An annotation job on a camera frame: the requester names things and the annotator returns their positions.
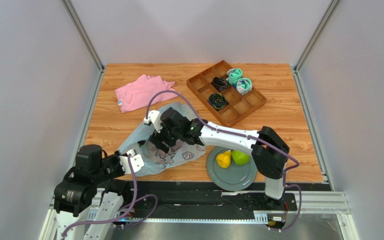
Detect pink cloth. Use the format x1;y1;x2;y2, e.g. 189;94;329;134
114;74;176;113

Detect black yellow rolled sock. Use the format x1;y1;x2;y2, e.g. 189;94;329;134
207;93;229;111

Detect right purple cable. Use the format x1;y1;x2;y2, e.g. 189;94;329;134
145;89;303;233

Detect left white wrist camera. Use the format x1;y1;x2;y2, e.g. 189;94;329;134
118;149;145;175

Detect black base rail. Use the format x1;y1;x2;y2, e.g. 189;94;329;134
127;181;300;221

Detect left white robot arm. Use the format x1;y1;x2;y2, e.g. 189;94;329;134
53;144;144;240

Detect green fake apple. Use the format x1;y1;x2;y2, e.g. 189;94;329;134
231;150;250;166

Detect yellow fake fruit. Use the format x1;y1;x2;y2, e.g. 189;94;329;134
215;150;232;169

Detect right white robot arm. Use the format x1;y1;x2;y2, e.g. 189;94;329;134
143;107;291;201

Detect wooden compartment tray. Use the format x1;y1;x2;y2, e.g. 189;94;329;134
186;60;267;127

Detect grey-blue round plate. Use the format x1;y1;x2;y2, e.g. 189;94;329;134
206;146;257;192

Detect teal white rolled sock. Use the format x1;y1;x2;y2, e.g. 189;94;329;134
232;77;253;95

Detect light blue plastic bag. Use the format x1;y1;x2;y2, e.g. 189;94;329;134
117;101;207;177

